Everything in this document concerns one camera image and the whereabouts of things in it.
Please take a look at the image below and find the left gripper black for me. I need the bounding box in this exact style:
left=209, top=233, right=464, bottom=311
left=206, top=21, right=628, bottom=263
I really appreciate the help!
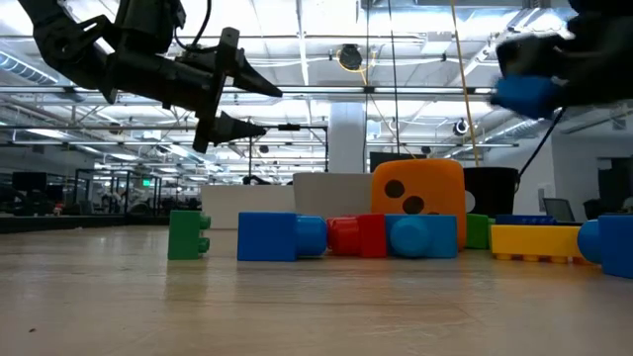
left=100, top=27, right=284, bottom=154

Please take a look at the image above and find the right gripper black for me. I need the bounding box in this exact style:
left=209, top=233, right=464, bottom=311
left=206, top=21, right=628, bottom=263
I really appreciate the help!
left=496, top=8, right=633, bottom=109

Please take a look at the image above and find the dark blue studded brick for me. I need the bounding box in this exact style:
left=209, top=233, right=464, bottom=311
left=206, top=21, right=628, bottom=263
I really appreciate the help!
left=491, top=73, right=566, bottom=121

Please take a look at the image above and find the large blue building block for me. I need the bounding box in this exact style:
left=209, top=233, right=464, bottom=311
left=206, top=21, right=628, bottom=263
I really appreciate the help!
left=236, top=212, right=329, bottom=263

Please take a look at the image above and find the black cup with white logo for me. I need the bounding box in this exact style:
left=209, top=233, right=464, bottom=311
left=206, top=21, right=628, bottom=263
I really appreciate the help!
left=462, top=166, right=520, bottom=222

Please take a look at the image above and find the green studded brick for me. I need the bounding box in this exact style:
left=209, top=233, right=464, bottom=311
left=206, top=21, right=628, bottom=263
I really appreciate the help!
left=167, top=210, right=213, bottom=262

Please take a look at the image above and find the red building block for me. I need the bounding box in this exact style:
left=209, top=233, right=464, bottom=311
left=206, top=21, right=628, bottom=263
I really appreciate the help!
left=325, top=213, right=389, bottom=259

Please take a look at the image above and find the green building block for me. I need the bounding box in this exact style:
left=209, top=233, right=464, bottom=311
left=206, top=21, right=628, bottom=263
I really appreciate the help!
left=464, top=213, right=497, bottom=250

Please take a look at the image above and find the yellow studded brick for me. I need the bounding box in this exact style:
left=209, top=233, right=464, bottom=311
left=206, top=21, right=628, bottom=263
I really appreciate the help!
left=490, top=223, right=584, bottom=263

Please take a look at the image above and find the light blue T-shaped block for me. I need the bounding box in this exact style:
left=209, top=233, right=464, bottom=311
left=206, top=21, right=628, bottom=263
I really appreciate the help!
left=385, top=214, right=459, bottom=260

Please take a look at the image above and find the large grey plastic bin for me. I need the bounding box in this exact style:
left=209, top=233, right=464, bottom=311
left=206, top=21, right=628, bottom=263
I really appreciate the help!
left=292, top=171, right=375, bottom=221

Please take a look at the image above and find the grey laptop screen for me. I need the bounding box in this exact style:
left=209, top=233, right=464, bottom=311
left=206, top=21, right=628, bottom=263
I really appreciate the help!
left=542, top=197, right=578, bottom=223

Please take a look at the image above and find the orange foam die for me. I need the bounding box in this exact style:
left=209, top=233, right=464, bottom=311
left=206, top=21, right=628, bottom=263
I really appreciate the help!
left=370, top=157, right=468, bottom=251

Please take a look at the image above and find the black background rig frame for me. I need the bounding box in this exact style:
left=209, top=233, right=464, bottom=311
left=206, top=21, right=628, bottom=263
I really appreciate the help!
left=246, top=123, right=330, bottom=174

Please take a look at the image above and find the yellow hanging cable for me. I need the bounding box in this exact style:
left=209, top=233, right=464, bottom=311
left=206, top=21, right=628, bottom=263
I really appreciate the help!
left=448, top=0, right=482, bottom=168

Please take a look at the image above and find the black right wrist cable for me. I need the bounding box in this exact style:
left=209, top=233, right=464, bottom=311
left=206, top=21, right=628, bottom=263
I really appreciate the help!
left=516, top=106, right=568, bottom=179

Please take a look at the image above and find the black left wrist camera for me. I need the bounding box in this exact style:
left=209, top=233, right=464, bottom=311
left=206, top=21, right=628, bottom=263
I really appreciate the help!
left=114, top=0, right=188, bottom=54

